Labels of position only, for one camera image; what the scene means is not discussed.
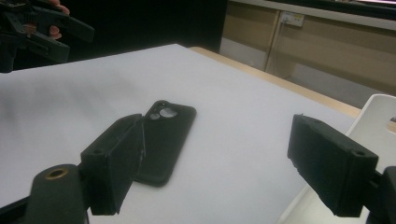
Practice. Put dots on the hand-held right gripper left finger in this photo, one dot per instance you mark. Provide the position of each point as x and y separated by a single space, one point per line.
109 165

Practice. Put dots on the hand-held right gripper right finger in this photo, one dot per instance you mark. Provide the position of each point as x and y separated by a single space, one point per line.
330 168

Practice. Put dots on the black phone case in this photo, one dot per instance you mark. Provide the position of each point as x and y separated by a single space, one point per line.
168 146

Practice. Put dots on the white plastic bin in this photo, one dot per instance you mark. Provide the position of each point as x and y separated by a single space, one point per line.
376 118

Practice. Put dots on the wooden table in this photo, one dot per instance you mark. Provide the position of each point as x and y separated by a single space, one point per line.
280 81

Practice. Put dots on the white table sheet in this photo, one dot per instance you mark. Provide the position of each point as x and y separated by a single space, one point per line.
233 109

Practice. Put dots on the wooden cabinet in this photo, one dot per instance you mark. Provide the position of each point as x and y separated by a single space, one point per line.
336 53

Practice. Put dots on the white wall socket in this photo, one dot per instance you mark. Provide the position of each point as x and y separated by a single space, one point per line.
292 19

